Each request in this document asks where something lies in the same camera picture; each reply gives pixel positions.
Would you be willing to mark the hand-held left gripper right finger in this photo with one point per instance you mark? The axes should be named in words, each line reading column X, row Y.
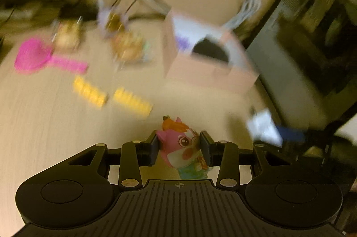
column 205, row 152

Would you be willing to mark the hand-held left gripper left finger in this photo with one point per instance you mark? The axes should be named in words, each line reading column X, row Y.
column 152, row 152

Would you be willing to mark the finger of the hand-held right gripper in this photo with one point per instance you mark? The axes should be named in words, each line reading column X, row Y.
column 291, row 134

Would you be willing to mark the pink owl toy figure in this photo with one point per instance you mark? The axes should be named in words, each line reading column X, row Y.
column 181, row 147

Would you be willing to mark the small white packet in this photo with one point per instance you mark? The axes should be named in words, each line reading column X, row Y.
column 262, row 126

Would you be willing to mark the yellow building brick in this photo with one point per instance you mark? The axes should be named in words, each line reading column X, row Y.
column 89, row 92
column 132, row 101

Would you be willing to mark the pink cardboard box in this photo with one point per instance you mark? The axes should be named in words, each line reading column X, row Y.
column 206, row 66

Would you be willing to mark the brown pastry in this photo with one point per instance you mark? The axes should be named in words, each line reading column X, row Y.
column 128, row 47
column 67, row 34

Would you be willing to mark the small brown snack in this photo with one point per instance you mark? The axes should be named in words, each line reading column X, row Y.
column 113, row 20

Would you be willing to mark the pink toy scoop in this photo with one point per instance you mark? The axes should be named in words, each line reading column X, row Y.
column 39, row 57

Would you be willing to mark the dark computer monitor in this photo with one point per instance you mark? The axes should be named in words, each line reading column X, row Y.
column 309, row 39

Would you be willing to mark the white power strip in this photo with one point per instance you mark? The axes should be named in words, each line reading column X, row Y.
column 17, row 12

